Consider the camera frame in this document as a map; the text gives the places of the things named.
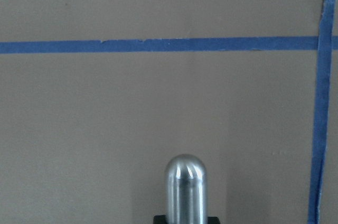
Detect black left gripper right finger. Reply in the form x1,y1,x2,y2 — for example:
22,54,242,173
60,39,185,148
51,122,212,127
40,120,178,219
207,216,220,224

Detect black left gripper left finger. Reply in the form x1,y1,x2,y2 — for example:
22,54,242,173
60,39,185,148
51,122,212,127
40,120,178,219
153,215,167,224

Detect steel muddler black tip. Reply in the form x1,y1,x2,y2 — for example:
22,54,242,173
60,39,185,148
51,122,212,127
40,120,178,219
165,154,208,223

